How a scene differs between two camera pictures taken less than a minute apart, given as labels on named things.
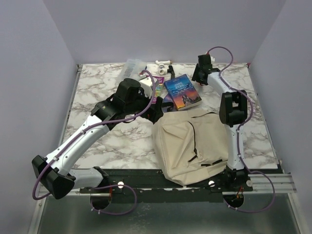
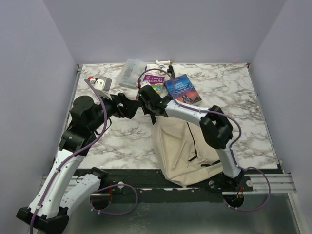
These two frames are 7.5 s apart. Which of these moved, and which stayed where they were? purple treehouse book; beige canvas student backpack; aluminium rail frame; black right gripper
Moved: black right gripper
Stayed: beige canvas student backpack; purple treehouse book; aluminium rail frame
